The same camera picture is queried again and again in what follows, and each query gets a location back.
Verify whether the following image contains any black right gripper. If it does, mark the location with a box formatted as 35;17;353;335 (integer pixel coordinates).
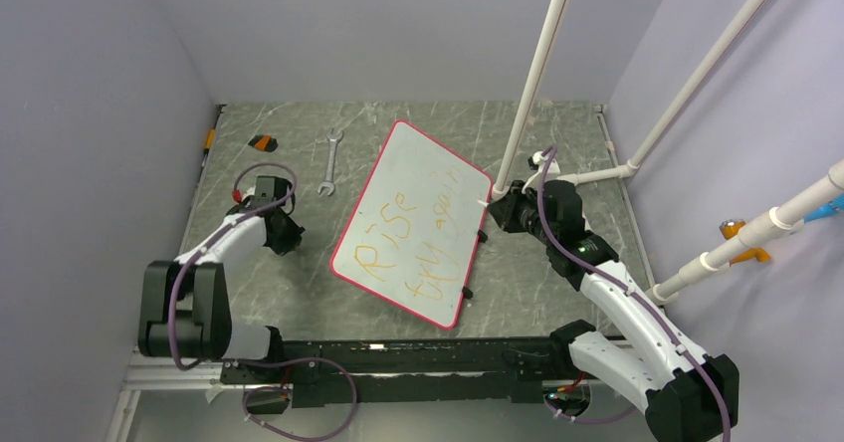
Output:
489;180;557;246

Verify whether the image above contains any pink framed whiteboard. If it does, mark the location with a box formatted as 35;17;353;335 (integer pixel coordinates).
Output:
330;119;493;330

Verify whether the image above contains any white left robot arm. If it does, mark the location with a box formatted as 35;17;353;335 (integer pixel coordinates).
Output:
137;175;305;382

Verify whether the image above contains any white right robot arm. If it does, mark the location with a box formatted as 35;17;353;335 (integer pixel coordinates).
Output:
488;180;739;441

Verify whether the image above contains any orange black small object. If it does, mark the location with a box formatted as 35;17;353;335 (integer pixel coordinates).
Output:
248;134;279;152

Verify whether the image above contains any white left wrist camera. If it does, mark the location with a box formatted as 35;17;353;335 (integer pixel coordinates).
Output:
229;175;278;214

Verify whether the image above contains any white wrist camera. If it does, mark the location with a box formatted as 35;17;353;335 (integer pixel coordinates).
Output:
525;151;560;191
229;175;278;214

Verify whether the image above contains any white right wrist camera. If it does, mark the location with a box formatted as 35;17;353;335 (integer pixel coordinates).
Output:
525;151;560;191

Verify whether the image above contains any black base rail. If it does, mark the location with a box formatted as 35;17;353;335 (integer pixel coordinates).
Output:
220;336;586;408

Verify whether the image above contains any orange clamp on wall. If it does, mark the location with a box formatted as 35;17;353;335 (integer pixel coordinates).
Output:
720;218;774;266

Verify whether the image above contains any white pvc pipe frame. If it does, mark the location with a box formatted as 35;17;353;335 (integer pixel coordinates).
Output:
490;0;843;304

